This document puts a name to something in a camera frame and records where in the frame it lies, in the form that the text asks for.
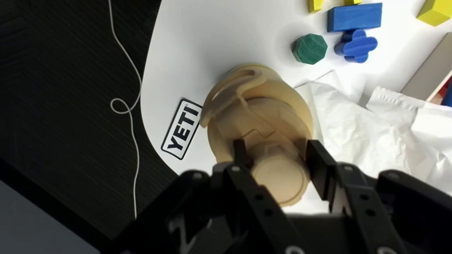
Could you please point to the blue rectangular block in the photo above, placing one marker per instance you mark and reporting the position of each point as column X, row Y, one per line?
column 355, row 17

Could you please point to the blue cross block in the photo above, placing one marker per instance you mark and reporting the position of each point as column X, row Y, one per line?
column 355, row 45

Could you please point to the dark green hexagon block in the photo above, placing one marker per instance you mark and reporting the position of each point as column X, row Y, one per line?
column 310, row 48

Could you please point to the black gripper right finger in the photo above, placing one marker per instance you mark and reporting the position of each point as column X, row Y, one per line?
column 362, row 224

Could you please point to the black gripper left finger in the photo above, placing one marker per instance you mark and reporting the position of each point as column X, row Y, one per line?
column 256, row 221

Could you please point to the small wooden tray box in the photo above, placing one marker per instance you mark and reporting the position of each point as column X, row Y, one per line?
column 433, row 80

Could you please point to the beige insulated bottle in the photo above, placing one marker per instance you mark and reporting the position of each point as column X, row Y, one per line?
column 255, row 104

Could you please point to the crumpled white plastic bag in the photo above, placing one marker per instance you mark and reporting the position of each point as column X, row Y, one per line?
column 389, row 131

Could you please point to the yeti logo sticker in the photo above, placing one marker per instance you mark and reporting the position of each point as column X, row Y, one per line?
column 183, row 128

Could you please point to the yellow rectangular block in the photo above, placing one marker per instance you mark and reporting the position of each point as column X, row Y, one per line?
column 436, row 11

